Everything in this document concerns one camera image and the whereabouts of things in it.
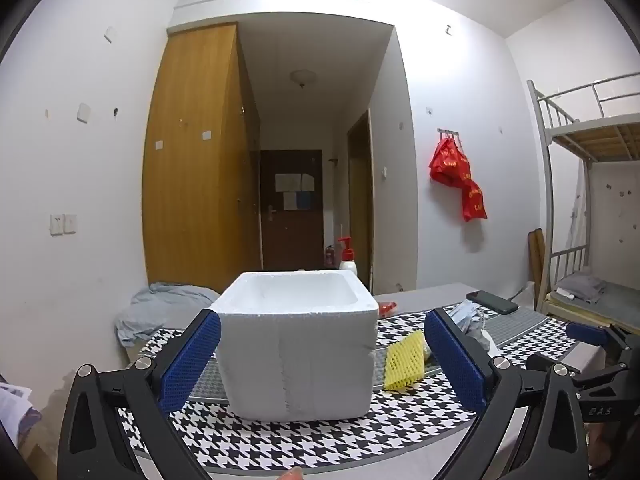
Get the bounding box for grey-blue bedding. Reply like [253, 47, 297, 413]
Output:
[115, 281, 221, 348]

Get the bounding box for leaning wooden boards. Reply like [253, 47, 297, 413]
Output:
[529, 228, 548, 311]

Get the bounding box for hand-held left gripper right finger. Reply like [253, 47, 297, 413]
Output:
[424, 308, 591, 480]

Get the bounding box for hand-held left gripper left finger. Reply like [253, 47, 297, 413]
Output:
[57, 309, 222, 480]

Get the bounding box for red plastic bag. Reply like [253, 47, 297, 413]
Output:
[460, 178, 488, 222]
[429, 139, 472, 188]

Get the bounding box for white foam box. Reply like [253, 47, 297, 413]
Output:
[209, 270, 378, 422]

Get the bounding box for houndstooth tablecloth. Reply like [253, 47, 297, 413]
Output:
[117, 305, 608, 471]

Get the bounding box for wooden wardrobe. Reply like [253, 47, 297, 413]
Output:
[141, 22, 263, 293]

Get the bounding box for grey folded cloth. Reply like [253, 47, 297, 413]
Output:
[557, 272, 608, 303]

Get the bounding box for printed paper sheets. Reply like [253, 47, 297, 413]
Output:
[0, 382, 31, 433]

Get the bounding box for blue face mask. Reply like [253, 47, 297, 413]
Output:
[446, 300, 501, 336]

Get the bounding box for white pump bottle red top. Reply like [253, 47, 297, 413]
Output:
[336, 236, 359, 277]

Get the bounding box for yellow foam fruit net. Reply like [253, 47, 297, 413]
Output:
[383, 330, 426, 391]

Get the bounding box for white metal bunk bed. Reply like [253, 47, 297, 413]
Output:
[527, 72, 640, 336]

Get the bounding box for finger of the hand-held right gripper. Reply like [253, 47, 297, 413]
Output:
[566, 322, 640, 361]
[525, 351, 632, 392]

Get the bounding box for light wooden side door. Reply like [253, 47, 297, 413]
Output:
[346, 108, 375, 288]

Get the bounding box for dark brown door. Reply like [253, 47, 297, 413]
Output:
[260, 149, 325, 270]

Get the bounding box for black smartphone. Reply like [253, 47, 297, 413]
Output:
[466, 290, 519, 316]

